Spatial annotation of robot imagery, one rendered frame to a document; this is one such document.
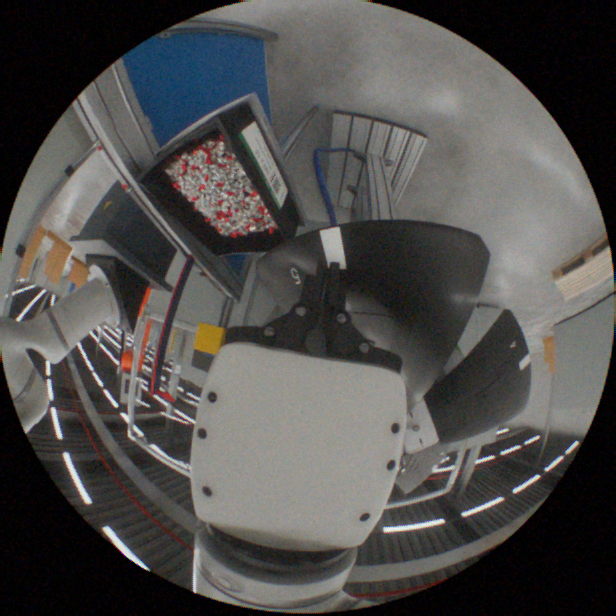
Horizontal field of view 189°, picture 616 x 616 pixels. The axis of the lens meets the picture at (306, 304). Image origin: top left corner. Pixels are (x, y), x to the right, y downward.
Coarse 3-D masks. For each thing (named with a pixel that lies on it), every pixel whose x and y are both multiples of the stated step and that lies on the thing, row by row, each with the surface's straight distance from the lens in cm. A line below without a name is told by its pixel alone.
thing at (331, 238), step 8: (320, 232) 15; (328, 232) 15; (336, 232) 14; (328, 240) 15; (336, 240) 14; (328, 248) 15; (336, 248) 14; (328, 256) 15; (336, 256) 15; (328, 264) 15; (344, 264) 14
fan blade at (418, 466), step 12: (444, 444) 63; (408, 456) 49; (420, 456) 54; (432, 456) 60; (444, 456) 68; (408, 468) 52; (420, 468) 57; (396, 480) 52; (408, 480) 57; (420, 480) 65; (408, 492) 69
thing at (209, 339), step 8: (200, 328) 65; (208, 328) 63; (216, 328) 62; (224, 328) 62; (200, 336) 64; (208, 336) 63; (216, 336) 62; (224, 336) 62; (200, 344) 64; (208, 344) 63; (216, 344) 61; (208, 352) 62; (216, 352) 61
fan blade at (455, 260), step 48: (288, 240) 17; (384, 240) 13; (432, 240) 13; (480, 240) 14; (288, 288) 20; (384, 288) 14; (432, 288) 13; (480, 288) 14; (384, 336) 15; (432, 336) 15
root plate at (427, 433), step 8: (416, 408) 36; (424, 408) 36; (408, 416) 36; (416, 416) 36; (424, 416) 36; (408, 424) 36; (416, 424) 36; (424, 424) 37; (432, 424) 37; (408, 432) 37; (416, 432) 37; (424, 432) 37; (432, 432) 37; (408, 440) 37; (416, 440) 37; (424, 440) 37; (432, 440) 38; (408, 448) 38; (416, 448) 38
